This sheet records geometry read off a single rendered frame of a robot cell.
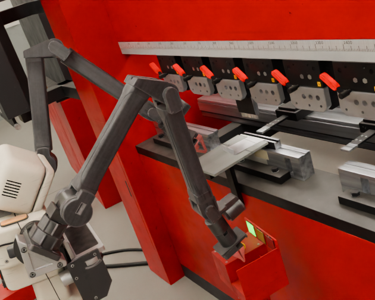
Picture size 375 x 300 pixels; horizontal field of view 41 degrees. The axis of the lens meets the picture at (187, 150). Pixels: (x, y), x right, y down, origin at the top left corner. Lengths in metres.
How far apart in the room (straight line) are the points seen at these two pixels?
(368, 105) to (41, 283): 1.06
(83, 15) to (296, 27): 1.25
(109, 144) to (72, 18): 1.27
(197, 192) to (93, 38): 1.27
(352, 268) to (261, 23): 0.82
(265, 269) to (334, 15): 0.80
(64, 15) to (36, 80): 0.82
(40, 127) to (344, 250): 1.05
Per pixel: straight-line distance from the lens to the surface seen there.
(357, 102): 1.50
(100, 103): 2.56
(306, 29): 1.52
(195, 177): 1.45
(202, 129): 2.31
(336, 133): 2.02
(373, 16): 1.36
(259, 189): 1.87
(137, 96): 1.30
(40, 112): 1.72
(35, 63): 1.71
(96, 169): 1.32
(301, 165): 1.83
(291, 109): 2.07
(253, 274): 1.66
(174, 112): 1.33
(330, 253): 1.76
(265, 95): 1.76
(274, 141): 1.90
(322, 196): 1.74
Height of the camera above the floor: 1.78
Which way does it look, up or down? 22 degrees down
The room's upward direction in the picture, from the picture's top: 19 degrees counter-clockwise
